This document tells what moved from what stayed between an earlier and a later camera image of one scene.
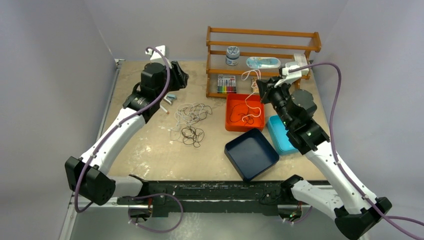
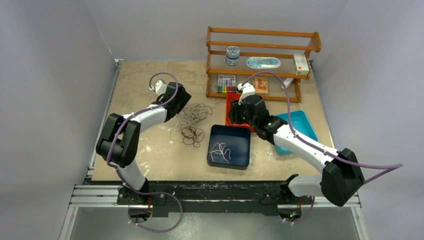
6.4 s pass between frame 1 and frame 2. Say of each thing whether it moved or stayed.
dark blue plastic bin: moved
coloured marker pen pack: stayed
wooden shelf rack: stayed
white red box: stayed
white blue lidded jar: stayed
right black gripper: moved
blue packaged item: stayed
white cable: moved
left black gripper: moved
